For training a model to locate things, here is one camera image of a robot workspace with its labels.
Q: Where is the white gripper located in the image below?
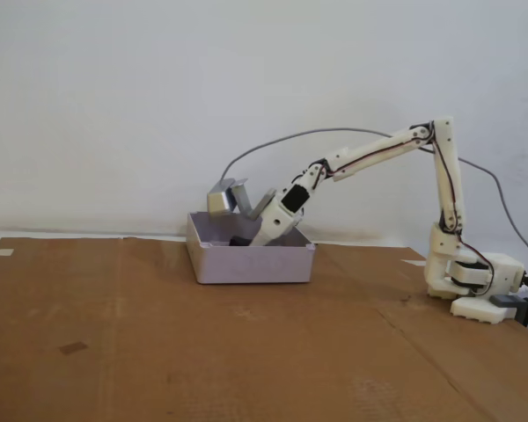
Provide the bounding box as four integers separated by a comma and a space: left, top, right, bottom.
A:
248, 202, 304, 248

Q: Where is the lilac plastic box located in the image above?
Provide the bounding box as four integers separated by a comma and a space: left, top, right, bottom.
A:
186, 211, 317, 286

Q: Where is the grey table clamp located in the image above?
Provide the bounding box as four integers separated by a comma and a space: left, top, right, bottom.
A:
490, 294, 528, 339

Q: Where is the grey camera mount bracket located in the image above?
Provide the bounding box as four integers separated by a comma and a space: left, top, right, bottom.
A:
228, 178, 277, 222

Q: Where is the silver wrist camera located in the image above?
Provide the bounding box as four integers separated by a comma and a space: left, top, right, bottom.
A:
205, 178, 238, 217

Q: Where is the grey camera cable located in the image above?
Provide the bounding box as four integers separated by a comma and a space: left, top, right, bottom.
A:
219, 127, 528, 282

